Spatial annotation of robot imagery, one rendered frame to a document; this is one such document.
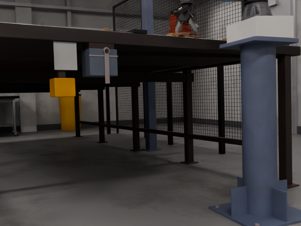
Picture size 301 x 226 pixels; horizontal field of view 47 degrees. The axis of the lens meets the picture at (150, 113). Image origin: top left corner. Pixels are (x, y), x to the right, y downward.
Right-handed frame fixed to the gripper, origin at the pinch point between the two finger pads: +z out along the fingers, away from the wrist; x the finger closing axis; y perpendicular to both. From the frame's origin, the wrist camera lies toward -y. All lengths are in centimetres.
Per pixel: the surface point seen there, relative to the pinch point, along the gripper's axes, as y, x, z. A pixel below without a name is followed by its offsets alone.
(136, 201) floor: -29, 18, 98
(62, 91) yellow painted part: -89, 0, 34
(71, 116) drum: 237, 446, 70
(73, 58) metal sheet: -83, 1, 20
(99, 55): -73, -5, 18
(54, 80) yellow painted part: -92, 1, 29
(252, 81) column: -15, -50, 31
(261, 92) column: -14, -54, 36
